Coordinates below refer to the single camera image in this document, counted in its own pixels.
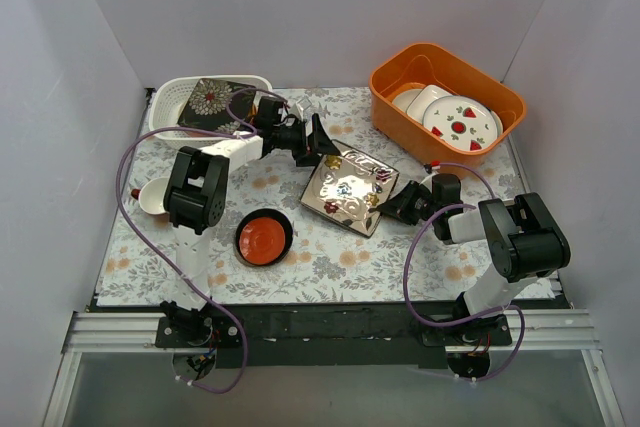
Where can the aluminium frame rail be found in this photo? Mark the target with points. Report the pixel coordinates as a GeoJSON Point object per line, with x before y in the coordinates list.
{"type": "Point", "coordinates": [103, 333]}

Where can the white round plate in bin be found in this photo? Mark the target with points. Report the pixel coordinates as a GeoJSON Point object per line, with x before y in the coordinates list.
{"type": "Point", "coordinates": [403, 100]}

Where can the white square dish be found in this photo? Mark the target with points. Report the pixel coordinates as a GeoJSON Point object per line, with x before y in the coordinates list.
{"type": "Point", "coordinates": [418, 106]}

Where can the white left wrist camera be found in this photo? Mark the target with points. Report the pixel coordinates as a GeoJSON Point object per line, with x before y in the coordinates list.
{"type": "Point", "coordinates": [301, 108]}

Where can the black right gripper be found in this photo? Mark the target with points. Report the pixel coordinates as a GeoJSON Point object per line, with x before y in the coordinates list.
{"type": "Point", "coordinates": [408, 201]}

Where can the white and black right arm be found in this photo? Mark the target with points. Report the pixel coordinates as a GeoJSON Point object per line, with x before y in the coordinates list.
{"type": "Point", "coordinates": [525, 244]}

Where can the white plate with strawberries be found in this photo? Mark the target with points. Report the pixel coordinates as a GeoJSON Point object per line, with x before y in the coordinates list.
{"type": "Point", "coordinates": [462, 123]}

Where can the white perforated plastic basket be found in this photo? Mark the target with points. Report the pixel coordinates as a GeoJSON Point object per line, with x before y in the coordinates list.
{"type": "Point", "coordinates": [169, 101]}

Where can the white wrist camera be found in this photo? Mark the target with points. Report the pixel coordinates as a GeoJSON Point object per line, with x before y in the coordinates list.
{"type": "Point", "coordinates": [301, 108]}
{"type": "Point", "coordinates": [431, 170]}

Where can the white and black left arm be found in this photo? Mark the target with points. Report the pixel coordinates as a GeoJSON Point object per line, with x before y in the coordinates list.
{"type": "Point", "coordinates": [195, 199]}

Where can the red cup with white interior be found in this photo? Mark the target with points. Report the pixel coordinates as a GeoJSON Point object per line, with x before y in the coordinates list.
{"type": "Point", "coordinates": [151, 196]}

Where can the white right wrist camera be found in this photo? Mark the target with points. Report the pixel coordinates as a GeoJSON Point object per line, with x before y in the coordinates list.
{"type": "Point", "coordinates": [431, 170]}

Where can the cream square flower plate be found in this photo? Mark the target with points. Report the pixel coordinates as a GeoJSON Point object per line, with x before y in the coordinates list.
{"type": "Point", "coordinates": [348, 189]}

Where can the dark square patterned plate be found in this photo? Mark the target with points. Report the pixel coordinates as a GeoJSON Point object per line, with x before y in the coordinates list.
{"type": "Point", "coordinates": [206, 107]}

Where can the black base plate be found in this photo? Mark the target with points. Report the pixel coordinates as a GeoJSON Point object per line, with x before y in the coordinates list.
{"type": "Point", "coordinates": [333, 334]}

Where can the black bowl with red interior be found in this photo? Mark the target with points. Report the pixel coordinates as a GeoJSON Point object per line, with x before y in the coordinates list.
{"type": "Point", "coordinates": [263, 237]}

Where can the orange plastic bin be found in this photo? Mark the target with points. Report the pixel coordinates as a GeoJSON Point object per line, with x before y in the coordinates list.
{"type": "Point", "coordinates": [423, 64]}

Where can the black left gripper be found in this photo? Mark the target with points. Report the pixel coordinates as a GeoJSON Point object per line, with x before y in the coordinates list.
{"type": "Point", "coordinates": [306, 138]}

